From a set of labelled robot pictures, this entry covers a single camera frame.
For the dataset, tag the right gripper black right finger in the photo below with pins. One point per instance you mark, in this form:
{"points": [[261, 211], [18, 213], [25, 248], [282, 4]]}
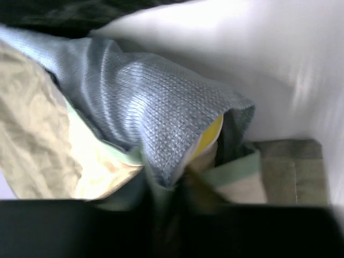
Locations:
{"points": [[263, 231]]}

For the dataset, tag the cream yellow foam pillow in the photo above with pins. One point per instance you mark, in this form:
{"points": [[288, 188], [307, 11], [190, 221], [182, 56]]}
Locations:
{"points": [[207, 139]]}

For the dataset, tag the black floral plush pillow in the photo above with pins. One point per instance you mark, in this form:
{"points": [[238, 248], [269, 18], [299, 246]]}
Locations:
{"points": [[70, 18]]}

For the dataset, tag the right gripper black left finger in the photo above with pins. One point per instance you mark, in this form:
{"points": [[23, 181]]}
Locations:
{"points": [[73, 228]]}

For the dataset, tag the beige green blue pillowcase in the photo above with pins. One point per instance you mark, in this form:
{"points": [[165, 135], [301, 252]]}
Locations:
{"points": [[153, 111]]}

